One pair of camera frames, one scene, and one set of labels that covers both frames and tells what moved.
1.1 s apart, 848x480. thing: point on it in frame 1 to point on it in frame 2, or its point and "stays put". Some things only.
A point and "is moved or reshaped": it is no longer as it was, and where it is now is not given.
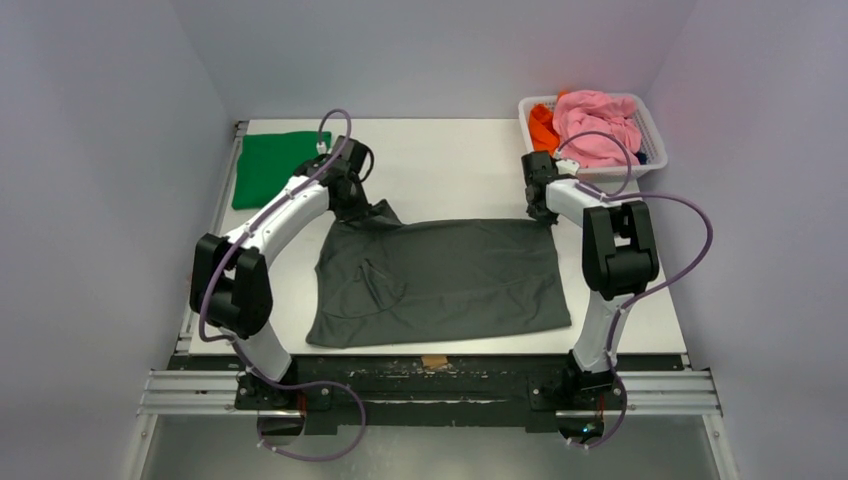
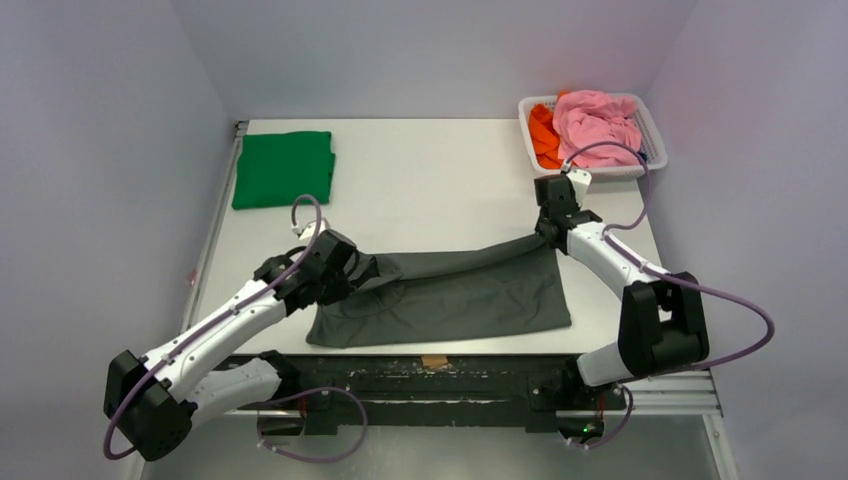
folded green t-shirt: (268, 161) stays put
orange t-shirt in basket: (543, 131) stays put
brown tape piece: (434, 361) stays put
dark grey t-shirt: (379, 277) is moved or reshaped
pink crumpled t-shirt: (578, 112) stays put
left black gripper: (351, 201) to (357, 268)
